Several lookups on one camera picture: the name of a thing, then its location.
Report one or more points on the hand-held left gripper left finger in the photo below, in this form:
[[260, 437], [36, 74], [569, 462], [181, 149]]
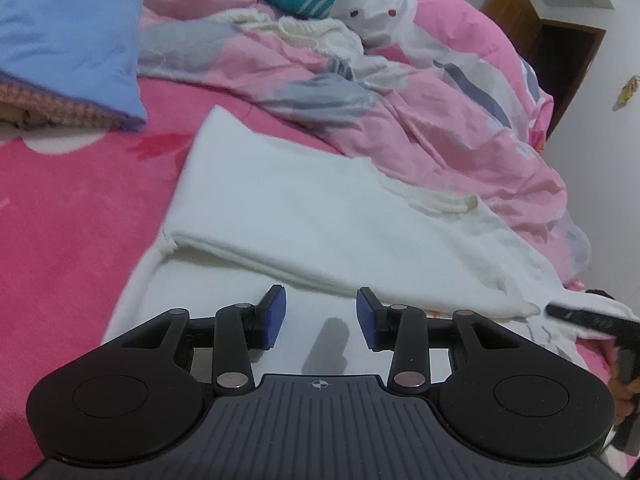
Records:
[[274, 317]]

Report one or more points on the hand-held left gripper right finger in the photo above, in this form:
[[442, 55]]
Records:
[[367, 320]]

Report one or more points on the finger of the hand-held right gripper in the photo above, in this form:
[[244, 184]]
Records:
[[575, 316]]

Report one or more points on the white sweatshirt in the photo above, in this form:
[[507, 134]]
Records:
[[300, 210]]

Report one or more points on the person's right hand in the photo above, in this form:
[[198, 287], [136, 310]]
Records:
[[611, 360]]

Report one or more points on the pink printed duvet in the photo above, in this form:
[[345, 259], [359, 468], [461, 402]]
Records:
[[450, 125]]

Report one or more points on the pink floral bed blanket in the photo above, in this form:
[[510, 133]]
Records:
[[65, 240]]

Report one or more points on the cream knitted sweater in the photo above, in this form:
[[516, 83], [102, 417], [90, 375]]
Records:
[[310, 30]]

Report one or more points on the houndstooth patterned blanket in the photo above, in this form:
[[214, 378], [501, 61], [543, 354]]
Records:
[[65, 110]]

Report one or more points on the beige folded cloth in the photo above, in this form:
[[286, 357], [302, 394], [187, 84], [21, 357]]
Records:
[[20, 117]]

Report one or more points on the blue folded cloth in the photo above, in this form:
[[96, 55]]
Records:
[[65, 25]]

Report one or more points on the yellow wall sticker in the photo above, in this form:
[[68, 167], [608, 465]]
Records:
[[629, 91]]

